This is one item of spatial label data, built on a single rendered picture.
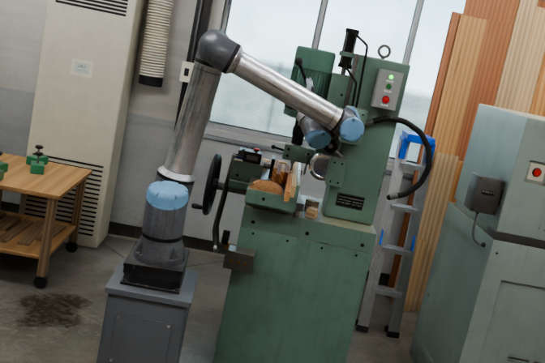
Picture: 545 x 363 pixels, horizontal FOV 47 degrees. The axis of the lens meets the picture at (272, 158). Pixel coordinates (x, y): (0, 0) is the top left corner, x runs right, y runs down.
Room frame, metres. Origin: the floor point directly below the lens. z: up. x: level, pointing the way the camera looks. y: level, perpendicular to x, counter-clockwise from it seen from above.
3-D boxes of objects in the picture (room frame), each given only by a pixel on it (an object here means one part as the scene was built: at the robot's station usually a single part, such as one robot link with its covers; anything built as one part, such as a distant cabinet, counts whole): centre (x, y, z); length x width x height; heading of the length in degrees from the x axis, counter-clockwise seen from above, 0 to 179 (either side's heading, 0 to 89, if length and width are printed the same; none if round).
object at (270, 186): (2.53, 0.00, 0.92); 0.14 x 0.09 x 0.04; 89
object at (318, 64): (2.78, -0.09, 1.35); 0.18 x 0.18 x 0.31
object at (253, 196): (2.78, 0.02, 0.87); 0.61 x 0.30 x 0.06; 179
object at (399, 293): (3.49, -0.79, 0.58); 0.27 x 0.25 x 1.16; 2
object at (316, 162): (2.66, -0.22, 1.02); 0.12 x 0.03 x 0.12; 89
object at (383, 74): (2.64, -0.41, 1.40); 0.10 x 0.06 x 0.16; 89
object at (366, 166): (2.78, -0.38, 1.16); 0.22 x 0.22 x 0.72; 89
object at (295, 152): (2.78, -0.11, 1.03); 0.14 x 0.07 x 0.09; 89
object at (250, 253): (2.52, 0.05, 0.58); 0.12 x 0.08 x 0.08; 89
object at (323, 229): (2.78, -0.21, 0.76); 0.57 x 0.45 x 0.09; 89
